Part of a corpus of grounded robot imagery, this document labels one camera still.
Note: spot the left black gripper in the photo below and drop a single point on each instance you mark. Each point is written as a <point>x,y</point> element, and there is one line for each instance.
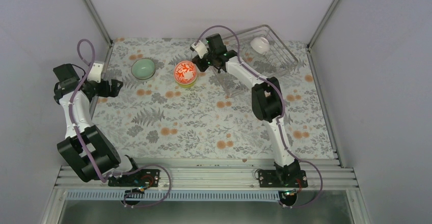
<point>114,91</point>

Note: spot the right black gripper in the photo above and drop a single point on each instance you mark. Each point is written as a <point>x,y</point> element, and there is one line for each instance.
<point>197,61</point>

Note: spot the pale green pink-base bowl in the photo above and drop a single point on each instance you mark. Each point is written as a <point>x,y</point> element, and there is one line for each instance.
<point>143,69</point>

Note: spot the white bowl red rim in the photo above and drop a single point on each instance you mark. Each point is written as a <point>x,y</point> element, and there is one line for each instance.
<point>185,72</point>

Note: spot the yellow bowl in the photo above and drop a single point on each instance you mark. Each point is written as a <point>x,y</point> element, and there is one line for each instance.
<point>186,85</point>

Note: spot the plain white bowl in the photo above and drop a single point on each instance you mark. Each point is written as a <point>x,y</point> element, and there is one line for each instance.
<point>261,45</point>

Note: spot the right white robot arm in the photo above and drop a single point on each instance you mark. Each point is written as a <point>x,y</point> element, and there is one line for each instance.
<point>267,101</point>

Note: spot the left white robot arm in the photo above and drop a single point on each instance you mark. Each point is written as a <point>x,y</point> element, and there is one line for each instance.
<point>85,148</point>

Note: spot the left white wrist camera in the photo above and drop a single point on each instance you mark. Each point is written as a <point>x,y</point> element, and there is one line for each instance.
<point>95,72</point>

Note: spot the wire dish rack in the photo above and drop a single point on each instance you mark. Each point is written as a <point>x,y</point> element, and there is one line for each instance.
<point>278,61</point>

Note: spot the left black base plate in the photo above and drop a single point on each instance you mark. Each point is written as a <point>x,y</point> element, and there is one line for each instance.
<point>143,178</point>

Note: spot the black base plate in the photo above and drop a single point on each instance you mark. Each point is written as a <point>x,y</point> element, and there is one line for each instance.
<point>143,178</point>
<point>270,179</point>

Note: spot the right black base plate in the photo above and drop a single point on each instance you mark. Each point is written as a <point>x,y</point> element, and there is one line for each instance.
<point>270,179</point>

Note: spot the aluminium mounting rail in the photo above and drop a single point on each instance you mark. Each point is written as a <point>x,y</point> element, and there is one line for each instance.
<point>218,177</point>

